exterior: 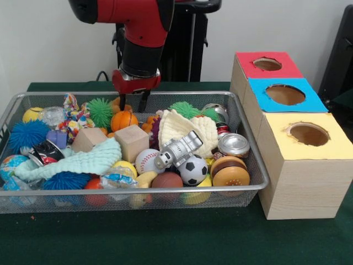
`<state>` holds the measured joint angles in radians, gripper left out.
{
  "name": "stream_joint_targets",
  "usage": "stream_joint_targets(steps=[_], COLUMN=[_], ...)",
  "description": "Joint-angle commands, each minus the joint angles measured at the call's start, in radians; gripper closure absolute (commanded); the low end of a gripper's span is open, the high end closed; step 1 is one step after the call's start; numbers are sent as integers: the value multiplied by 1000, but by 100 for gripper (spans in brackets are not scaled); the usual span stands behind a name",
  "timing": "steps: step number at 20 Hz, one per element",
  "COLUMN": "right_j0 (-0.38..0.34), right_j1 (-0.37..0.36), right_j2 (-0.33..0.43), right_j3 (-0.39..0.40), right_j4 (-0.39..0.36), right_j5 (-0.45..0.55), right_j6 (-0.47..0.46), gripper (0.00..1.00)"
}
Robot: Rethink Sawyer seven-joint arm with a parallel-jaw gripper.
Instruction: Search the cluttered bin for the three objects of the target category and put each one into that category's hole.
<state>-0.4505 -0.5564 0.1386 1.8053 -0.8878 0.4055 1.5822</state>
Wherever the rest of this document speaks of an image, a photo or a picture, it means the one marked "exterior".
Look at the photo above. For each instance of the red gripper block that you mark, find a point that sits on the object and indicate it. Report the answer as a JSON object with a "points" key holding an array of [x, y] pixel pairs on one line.
{"points": [[135, 82]]}

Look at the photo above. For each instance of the brown monkey plush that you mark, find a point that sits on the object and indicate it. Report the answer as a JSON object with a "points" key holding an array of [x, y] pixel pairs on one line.
{"points": [[115, 104]]}

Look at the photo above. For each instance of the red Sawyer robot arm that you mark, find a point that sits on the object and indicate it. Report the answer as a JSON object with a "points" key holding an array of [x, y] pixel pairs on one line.
{"points": [[138, 16]]}

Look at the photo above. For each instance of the wooden box with three holes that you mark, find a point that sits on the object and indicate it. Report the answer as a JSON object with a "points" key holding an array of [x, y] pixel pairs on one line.
{"points": [[303, 187]]}

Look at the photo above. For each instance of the orange basketball toy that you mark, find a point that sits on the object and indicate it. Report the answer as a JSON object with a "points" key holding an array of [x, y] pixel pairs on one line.
{"points": [[124, 121]]}

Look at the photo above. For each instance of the wooden cube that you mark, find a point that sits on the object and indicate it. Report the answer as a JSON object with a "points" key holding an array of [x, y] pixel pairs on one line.
{"points": [[131, 143]]}

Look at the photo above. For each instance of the cream knitted cloth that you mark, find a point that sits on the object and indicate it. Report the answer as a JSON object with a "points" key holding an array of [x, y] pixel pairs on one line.
{"points": [[171, 125]]}

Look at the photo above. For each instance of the white baseball toy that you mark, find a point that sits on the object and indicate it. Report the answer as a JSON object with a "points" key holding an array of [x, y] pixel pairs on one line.
{"points": [[146, 161]]}

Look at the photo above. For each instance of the silver robot figure toy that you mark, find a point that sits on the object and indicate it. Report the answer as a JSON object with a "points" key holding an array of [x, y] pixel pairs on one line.
{"points": [[179, 149]]}

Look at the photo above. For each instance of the mint green knitted cloth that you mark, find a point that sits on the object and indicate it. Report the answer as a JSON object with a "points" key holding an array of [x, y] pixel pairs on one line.
{"points": [[82, 161]]}

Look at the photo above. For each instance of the black and white soccer ball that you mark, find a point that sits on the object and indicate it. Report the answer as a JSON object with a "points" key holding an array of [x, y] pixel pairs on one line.
{"points": [[193, 169]]}

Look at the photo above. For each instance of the crushed silver drink can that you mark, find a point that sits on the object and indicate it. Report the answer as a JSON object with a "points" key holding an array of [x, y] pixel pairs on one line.
{"points": [[233, 143]]}

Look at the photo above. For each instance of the blue spiky rubber ball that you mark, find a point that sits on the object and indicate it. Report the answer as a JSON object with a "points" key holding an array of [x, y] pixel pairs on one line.
{"points": [[27, 136]]}

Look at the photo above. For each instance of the wooden toy hamburger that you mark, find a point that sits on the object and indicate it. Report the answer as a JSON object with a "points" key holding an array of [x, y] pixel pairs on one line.
{"points": [[230, 176]]}

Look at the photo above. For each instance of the dark green table cloth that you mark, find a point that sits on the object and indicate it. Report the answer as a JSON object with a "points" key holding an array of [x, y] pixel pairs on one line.
{"points": [[344, 110], [165, 240]]}

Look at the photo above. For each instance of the black flat panel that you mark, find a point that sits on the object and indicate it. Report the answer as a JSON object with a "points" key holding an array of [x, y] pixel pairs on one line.
{"points": [[342, 55]]}

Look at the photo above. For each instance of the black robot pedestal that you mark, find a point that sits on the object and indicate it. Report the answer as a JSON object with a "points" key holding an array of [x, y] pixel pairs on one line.
{"points": [[193, 41]]}

